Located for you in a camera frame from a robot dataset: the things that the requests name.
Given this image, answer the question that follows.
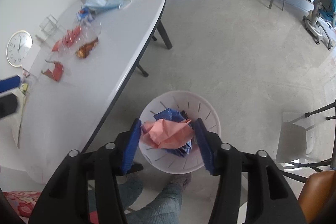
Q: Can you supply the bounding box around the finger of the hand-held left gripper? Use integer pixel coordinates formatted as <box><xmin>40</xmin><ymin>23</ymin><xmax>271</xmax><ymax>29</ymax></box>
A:
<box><xmin>0</xmin><ymin>94</ymin><xmax>19</xmax><ymax>117</ymax></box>
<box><xmin>0</xmin><ymin>76</ymin><xmax>21</xmax><ymax>94</ymax></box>

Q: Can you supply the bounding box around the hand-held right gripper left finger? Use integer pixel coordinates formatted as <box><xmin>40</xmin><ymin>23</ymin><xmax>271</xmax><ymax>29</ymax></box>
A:
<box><xmin>29</xmin><ymin>119</ymin><xmax>144</xmax><ymax>224</ymax></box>

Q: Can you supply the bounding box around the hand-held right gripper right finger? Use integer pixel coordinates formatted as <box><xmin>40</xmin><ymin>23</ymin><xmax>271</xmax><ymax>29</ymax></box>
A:
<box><xmin>193</xmin><ymin>118</ymin><xmax>307</xmax><ymax>224</ymax></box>

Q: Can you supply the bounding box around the pink paper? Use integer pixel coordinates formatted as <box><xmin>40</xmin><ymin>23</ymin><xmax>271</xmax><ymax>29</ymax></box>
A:
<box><xmin>141</xmin><ymin>119</ymin><xmax>193</xmax><ymax>149</ymax></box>

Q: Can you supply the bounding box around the blue face mask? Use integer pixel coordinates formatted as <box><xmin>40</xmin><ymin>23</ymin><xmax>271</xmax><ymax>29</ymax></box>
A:
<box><xmin>83</xmin><ymin>0</ymin><xmax>122</xmax><ymax>14</ymax></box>

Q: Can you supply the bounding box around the white card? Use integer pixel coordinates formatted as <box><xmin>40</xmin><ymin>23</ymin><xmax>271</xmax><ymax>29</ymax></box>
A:
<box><xmin>22</xmin><ymin>43</ymin><xmax>41</xmax><ymax>72</ymax></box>

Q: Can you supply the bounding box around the grey fluffy slipper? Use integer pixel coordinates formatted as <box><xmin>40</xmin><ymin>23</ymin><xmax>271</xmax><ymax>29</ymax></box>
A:
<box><xmin>170</xmin><ymin>173</ymin><xmax>193</xmax><ymax>190</ymax></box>

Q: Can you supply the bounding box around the person's left leg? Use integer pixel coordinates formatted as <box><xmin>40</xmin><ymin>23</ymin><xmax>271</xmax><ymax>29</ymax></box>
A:
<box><xmin>117</xmin><ymin>178</ymin><xmax>144</xmax><ymax>211</ymax></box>

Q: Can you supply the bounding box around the person's leg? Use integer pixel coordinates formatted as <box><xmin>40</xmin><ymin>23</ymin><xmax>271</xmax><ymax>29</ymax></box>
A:
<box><xmin>117</xmin><ymin>178</ymin><xmax>144</xmax><ymax>211</ymax></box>
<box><xmin>127</xmin><ymin>182</ymin><xmax>183</xmax><ymax>224</ymax></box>

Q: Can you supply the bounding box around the crumpled blue wrapper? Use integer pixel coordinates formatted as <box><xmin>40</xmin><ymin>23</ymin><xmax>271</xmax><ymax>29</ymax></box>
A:
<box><xmin>154</xmin><ymin>108</ymin><xmax>193</xmax><ymax>157</ymax></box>

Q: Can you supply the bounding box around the torn red wrapper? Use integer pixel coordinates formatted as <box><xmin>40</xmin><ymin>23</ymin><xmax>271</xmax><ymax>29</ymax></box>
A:
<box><xmin>41</xmin><ymin>60</ymin><xmax>65</xmax><ymax>82</ymax></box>

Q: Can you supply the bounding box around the white oval table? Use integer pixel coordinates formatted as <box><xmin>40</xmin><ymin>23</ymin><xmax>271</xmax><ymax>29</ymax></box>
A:
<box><xmin>10</xmin><ymin>0</ymin><xmax>174</xmax><ymax>185</ymax></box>

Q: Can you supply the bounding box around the person's right leg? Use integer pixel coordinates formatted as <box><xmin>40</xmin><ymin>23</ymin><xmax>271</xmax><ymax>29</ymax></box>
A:
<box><xmin>127</xmin><ymin>182</ymin><xmax>183</xmax><ymax>224</ymax></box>

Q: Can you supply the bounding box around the clear acrylic holder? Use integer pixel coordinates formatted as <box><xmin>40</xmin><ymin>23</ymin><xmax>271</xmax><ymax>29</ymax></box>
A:
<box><xmin>35</xmin><ymin>13</ymin><xmax>66</xmax><ymax>42</ymax></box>

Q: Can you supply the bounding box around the clear plastic bottle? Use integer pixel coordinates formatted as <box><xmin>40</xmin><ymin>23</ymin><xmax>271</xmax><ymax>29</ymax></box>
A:
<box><xmin>51</xmin><ymin>21</ymin><xmax>102</xmax><ymax>56</ymax></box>

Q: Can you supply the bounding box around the brown snack wrapper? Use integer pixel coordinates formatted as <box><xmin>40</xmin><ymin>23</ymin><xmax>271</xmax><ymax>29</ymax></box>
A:
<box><xmin>75</xmin><ymin>38</ymin><xmax>99</xmax><ymax>59</ymax></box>

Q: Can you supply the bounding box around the red floral cushion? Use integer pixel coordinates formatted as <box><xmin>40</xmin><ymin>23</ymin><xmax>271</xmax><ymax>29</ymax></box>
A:
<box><xmin>2</xmin><ymin>190</ymin><xmax>41</xmax><ymax>218</ymax></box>

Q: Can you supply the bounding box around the small blue red wrapper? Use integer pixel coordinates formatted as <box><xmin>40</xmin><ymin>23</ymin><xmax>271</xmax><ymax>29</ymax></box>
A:
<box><xmin>78</xmin><ymin>7</ymin><xmax>93</xmax><ymax>22</ymax></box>

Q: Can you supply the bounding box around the brown leather chair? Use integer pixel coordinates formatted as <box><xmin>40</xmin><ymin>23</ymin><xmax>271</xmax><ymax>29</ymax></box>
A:
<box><xmin>297</xmin><ymin>170</ymin><xmax>336</xmax><ymax>224</ymax></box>

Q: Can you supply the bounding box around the teal and grey study chair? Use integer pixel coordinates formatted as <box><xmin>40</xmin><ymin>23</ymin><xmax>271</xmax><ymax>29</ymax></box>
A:
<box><xmin>302</xmin><ymin>0</ymin><xmax>336</xmax><ymax>50</ymax></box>

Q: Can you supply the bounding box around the round white wall clock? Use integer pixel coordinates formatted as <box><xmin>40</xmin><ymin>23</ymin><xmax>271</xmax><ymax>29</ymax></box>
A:
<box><xmin>6</xmin><ymin>30</ymin><xmax>33</xmax><ymax>67</ymax></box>

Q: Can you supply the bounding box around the white chair with metal frame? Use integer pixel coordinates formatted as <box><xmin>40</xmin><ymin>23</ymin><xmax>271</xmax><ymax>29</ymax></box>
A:
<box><xmin>275</xmin><ymin>101</ymin><xmax>336</xmax><ymax>182</ymax></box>

